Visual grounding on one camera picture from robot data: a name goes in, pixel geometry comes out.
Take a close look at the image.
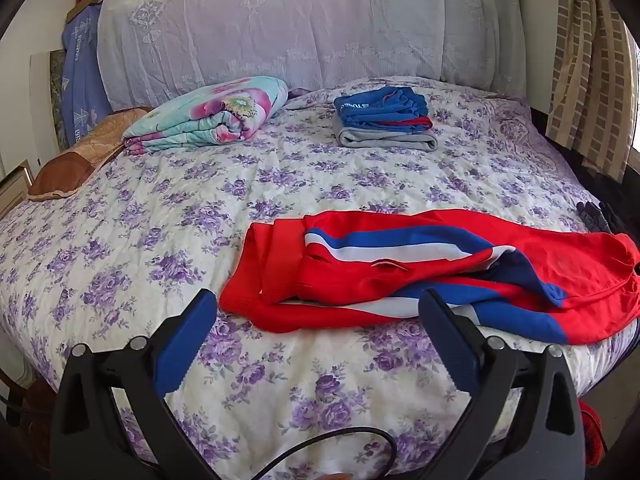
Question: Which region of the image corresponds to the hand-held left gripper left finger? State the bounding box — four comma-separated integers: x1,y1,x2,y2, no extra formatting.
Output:
50,288,218,480

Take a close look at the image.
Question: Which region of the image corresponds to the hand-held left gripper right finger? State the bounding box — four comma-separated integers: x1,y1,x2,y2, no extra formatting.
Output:
419,288,586,480

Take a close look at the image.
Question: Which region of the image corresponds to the black cable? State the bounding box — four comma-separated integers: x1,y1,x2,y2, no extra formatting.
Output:
235,427,397,480

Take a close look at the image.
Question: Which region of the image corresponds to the folded blue garment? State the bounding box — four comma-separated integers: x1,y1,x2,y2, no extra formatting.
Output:
334,86,432,133

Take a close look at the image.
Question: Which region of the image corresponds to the folded red garment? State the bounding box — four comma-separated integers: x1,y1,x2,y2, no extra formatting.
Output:
395,116,432,134

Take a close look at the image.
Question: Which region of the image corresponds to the framed picture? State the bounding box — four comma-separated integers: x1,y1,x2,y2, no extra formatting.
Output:
30,50,68,161

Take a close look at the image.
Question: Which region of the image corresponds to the purple floral bedspread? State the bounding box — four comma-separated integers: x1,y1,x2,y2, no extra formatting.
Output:
0,76,640,480

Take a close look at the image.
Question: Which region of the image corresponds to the folded floral quilt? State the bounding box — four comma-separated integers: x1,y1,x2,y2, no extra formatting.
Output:
122,76,290,157

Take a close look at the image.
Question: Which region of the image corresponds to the folded grey garment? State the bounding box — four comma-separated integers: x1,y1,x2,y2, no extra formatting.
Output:
336,127,438,152

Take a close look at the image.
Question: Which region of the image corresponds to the beige checked curtain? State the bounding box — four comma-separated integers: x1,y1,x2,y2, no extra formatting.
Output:
545,0,633,183

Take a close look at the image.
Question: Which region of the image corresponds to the brown pillow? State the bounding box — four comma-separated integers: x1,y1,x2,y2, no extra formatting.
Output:
27,106,151,202

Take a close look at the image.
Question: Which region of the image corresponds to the red cloth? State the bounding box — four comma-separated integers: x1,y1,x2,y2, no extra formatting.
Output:
579,400,608,466

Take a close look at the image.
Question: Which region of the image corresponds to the blue patterned cloth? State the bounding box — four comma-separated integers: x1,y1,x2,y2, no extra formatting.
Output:
61,2,113,153

